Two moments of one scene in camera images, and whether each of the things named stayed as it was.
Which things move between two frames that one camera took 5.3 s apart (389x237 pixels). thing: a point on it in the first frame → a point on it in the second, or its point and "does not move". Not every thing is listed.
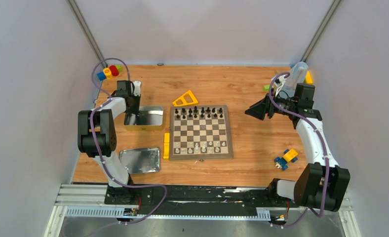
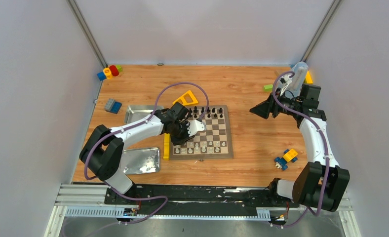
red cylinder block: [114, 70] does not move
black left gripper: [132, 110] → [182, 131]
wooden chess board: [200, 132] does not move
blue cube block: [101, 76] does not move
